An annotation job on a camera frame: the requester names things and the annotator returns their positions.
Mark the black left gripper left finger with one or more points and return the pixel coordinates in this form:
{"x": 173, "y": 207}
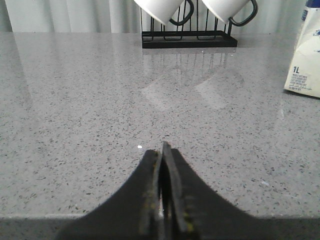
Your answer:
{"x": 129, "y": 214}

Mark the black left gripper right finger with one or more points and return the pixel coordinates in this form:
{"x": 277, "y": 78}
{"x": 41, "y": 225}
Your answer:
{"x": 197, "y": 212}

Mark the Pascual milk carton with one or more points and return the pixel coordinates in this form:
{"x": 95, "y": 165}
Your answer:
{"x": 304, "y": 72}

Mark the white mug left on rack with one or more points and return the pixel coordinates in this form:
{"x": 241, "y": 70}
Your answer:
{"x": 163, "y": 10}

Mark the white mug on rack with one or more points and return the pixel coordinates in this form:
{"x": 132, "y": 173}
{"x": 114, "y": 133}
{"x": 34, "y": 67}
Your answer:
{"x": 163, "y": 10}
{"x": 225, "y": 10}

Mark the white mug right on rack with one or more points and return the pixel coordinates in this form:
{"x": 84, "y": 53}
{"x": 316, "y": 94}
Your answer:
{"x": 225, "y": 10}

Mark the black wire mug rack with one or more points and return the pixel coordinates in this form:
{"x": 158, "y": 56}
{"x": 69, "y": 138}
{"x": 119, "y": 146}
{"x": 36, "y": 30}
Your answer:
{"x": 202, "y": 30}

